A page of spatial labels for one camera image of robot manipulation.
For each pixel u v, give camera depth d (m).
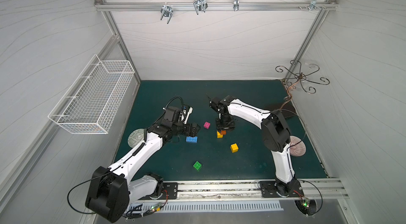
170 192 0.73
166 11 0.77
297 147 0.85
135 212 0.69
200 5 0.77
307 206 0.72
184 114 0.69
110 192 0.39
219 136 0.90
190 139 0.90
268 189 0.73
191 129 0.72
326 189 0.76
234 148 0.84
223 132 0.88
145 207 0.70
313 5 0.76
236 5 0.78
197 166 0.78
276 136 0.53
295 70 1.15
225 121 0.77
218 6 0.78
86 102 0.67
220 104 0.70
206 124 0.95
